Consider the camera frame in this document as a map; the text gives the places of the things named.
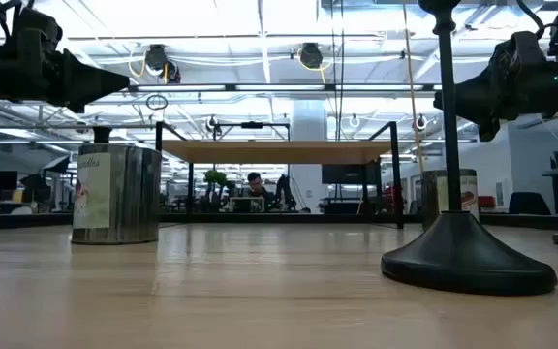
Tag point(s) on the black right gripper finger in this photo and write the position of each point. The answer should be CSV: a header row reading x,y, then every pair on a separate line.
x,y
511,87
489,128

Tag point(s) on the silver labelled candle tin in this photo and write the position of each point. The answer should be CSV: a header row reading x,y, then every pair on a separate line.
x,y
470,191
129,194

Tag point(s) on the red seat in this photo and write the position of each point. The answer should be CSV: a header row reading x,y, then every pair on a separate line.
x,y
486,201

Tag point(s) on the dark office chair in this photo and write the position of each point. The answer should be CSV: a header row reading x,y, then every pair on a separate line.
x,y
528,203

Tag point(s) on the green potted plant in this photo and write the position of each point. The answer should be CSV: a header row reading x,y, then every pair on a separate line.
x,y
215,177

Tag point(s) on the white building column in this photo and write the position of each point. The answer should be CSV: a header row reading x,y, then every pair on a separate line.
x,y
309,121

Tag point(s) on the long overhead light bar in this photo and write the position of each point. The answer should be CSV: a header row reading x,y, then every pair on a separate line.
x,y
279,87

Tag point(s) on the person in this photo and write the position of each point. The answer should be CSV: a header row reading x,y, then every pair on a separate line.
x,y
256,186

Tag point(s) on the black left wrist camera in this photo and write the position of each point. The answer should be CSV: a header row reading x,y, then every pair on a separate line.
x,y
39,26

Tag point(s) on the large dark wall screen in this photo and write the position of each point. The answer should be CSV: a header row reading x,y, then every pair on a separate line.
x,y
349,173

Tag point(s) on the wooden shelf with black frame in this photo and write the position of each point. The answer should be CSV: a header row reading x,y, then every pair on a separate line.
x,y
274,151

